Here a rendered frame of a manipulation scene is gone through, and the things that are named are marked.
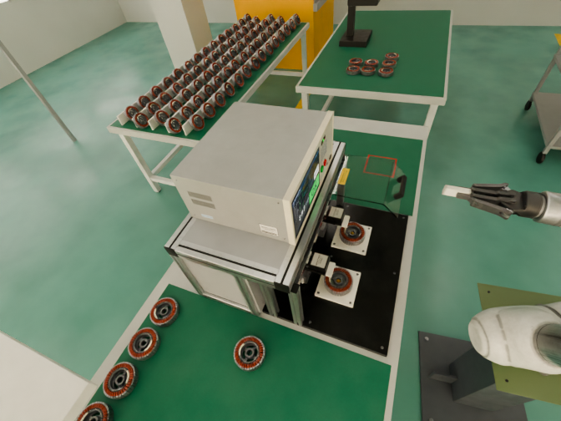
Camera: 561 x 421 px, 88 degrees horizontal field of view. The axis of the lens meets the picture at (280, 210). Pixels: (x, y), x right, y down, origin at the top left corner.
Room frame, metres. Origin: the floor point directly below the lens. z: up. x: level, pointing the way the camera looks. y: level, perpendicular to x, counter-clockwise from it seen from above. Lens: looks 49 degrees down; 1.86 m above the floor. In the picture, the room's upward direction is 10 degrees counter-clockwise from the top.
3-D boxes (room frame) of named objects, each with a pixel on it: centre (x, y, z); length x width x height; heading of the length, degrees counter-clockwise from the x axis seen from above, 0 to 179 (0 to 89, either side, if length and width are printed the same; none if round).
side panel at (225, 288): (0.53, 0.27, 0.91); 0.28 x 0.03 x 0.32; 61
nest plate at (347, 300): (0.51, -0.18, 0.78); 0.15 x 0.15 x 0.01; 61
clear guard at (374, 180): (0.80, -0.33, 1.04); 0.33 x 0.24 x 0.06; 61
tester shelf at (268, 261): (0.77, 0.04, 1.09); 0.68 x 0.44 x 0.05; 151
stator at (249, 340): (0.31, 0.19, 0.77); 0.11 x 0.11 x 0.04
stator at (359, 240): (0.72, -0.30, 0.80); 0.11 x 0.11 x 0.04
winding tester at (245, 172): (0.78, 0.04, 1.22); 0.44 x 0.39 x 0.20; 151
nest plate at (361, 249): (0.72, -0.30, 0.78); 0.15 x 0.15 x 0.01; 61
